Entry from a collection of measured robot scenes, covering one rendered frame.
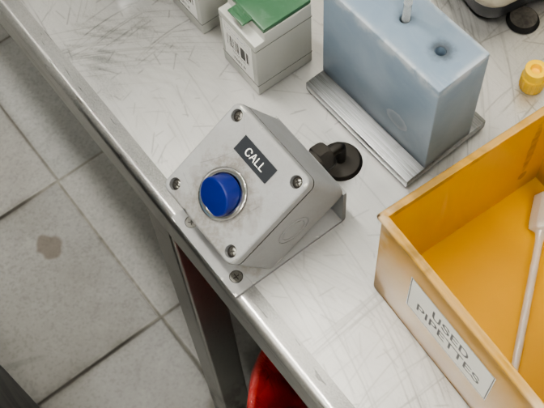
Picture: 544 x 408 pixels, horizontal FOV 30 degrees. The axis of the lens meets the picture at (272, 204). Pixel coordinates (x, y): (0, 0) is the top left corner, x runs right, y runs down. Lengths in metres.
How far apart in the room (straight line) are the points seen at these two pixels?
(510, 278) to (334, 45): 0.18
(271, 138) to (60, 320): 1.05
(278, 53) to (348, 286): 0.16
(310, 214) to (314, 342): 0.08
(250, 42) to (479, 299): 0.21
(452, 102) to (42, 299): 1.10
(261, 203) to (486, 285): 0.15
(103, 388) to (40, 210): 0.32
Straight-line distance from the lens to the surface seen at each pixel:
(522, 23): 0.74
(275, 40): 0.66
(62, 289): 1.62
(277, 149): 0.58
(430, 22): 0.61
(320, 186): 0.58
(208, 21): 0.72
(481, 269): 0.63
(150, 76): 0.71
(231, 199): 0.58
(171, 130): 0.69
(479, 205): 0.63
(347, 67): 0.66
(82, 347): 1.58
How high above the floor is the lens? 1.46
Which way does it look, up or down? 63 degrees down
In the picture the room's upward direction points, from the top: 5 degrees counter-clockwise
